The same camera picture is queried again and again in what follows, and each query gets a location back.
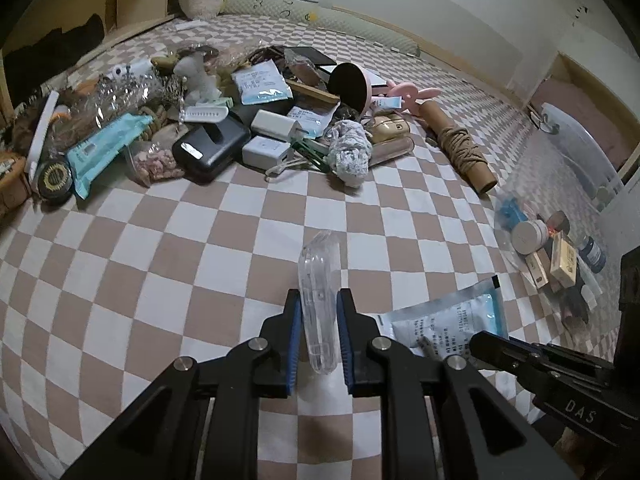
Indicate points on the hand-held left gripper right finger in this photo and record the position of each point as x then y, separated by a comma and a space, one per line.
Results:
345, 340

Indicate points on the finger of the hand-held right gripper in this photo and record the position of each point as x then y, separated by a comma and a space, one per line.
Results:
500, 350

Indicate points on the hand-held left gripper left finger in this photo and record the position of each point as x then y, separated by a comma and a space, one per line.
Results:
295, 340

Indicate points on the face mask packet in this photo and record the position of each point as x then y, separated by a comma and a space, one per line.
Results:
260, 82
312, 120
450, 320

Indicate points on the clear plastic case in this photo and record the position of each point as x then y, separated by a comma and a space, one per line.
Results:
320, 285

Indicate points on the cream carton box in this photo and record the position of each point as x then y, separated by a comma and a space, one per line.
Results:
564, 260

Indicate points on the dark blue bottle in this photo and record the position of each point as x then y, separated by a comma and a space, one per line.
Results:
591, 254

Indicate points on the clear bag of small items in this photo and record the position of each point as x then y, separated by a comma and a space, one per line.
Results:
575, 145

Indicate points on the small beige box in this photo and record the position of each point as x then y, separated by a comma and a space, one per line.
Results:
537, 269

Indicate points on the white jar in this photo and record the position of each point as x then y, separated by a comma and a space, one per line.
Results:
529, 237

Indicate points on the checkered blanket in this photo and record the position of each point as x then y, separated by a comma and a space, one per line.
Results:
200, 260

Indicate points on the blue plastic packet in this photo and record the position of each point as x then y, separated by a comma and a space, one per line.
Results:
512, 212

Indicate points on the small dark jar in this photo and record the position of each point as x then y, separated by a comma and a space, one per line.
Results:
559, 221

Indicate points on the green hair clip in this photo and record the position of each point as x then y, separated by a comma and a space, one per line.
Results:
310, 152

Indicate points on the white charger adapter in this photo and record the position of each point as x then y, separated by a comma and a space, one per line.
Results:
272, 124
265, 151

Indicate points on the rose gold tube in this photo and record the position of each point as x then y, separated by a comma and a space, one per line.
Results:
395, 152

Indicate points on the black hard case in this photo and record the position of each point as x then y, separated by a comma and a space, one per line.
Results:
210, 147

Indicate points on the gold computer mouse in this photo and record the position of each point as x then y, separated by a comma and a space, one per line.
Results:
392, 127

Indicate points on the bag of pink pieces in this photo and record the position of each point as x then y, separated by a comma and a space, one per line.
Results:
155, 162

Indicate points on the white comb clip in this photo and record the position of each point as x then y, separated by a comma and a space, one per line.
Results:
205, 112

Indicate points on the pink rabbit-shaped holder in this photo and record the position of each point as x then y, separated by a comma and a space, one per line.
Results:
407, 95

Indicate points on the pink round mirror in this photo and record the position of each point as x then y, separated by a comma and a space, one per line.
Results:
350, 85

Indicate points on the teal packet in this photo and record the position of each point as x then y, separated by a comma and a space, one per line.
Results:
105, 152

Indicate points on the white plush figurine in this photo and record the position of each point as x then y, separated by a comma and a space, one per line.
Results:
195, 77

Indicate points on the black round tin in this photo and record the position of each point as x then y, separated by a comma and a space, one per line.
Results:
54, 180

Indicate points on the crinkled clear plastic bag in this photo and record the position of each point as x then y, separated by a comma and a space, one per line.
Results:
120, 95

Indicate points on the white flat stick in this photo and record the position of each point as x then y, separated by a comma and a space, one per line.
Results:
42, 132

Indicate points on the wooden shelf unit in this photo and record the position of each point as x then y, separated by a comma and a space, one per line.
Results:
135, 0

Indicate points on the black cloth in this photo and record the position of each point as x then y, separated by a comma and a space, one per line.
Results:
55, 50

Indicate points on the wooden alcove frame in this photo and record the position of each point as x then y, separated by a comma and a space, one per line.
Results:
562, 62

